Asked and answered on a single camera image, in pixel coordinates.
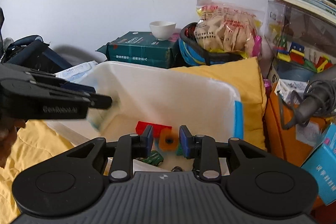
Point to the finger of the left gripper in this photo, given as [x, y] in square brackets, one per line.
[96, 101]
[49, 80]

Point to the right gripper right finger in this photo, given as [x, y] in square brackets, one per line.
[203, 150]

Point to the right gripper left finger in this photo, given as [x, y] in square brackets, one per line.
[125, 150]

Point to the red toy block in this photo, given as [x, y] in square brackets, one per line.
[157, 128]

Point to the orange ring toy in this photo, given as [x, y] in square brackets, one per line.
[168, 140]

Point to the baby wipes pack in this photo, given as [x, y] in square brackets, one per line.
[77, 72]

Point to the green toy car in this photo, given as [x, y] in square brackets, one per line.
[154, 159]

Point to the yellow quilted cloth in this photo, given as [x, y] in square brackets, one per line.
[38, 142]

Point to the white plastic bin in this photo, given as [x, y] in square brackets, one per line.
[161, 96]

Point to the green book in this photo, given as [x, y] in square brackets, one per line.
[143, 48]

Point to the white ceramic bowl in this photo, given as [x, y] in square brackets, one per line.
[162, 30]

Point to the blue black basket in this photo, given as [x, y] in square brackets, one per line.
[194, 55]

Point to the snack bag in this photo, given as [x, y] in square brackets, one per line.
[228, 28]

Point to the grey hair dryer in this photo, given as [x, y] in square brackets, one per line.
[317, 100]

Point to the clear box of toys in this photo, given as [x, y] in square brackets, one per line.
[302, 43]

